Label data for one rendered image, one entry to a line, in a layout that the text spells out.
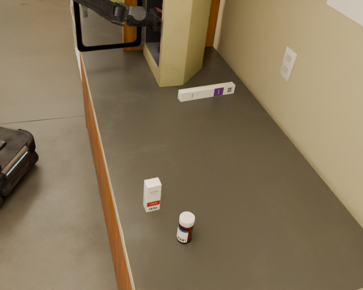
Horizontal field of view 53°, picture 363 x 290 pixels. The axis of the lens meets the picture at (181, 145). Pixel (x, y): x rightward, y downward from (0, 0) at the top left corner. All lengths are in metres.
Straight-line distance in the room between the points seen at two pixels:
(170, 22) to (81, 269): 1.33
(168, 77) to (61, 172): 1.23
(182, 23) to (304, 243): 0.93
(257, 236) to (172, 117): 0.60
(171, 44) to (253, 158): 0.58
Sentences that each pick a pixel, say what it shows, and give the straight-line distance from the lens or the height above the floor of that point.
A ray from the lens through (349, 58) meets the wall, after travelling 1.24.
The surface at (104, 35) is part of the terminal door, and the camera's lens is 1.79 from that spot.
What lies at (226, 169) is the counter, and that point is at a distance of 1.25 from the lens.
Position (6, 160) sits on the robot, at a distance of 2.39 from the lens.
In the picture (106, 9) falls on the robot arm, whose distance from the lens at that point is 1.57.
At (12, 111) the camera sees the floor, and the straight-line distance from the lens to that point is 3.22.
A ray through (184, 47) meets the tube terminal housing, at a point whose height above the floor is 1.12.
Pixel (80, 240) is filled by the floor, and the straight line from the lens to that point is 2.20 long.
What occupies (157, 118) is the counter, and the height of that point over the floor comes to 0.94.
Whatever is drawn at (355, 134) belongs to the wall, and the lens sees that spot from 1.24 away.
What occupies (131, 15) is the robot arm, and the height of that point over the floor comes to 1.23.
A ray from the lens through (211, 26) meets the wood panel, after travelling 2.01.
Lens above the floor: 1.78
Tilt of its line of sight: 40 degrees down
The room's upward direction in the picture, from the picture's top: 7 degrees clockwise
